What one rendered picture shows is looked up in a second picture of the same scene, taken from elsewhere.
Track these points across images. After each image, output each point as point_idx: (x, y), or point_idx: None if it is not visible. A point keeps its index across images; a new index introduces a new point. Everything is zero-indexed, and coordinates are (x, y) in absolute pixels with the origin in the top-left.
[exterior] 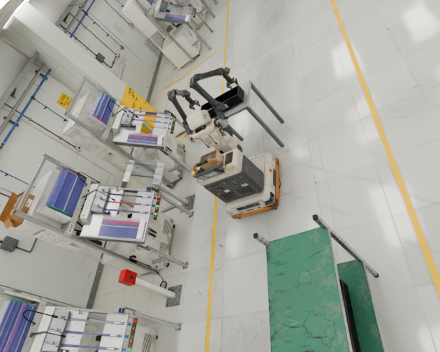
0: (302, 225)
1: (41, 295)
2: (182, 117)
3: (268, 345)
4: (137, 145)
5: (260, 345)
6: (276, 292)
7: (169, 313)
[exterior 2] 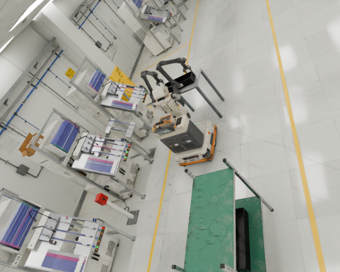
0: None
1: None
2: (149, 90)
3: None
4: (117, 108)
5: None
6: (195, 208)
7: (128, 229)
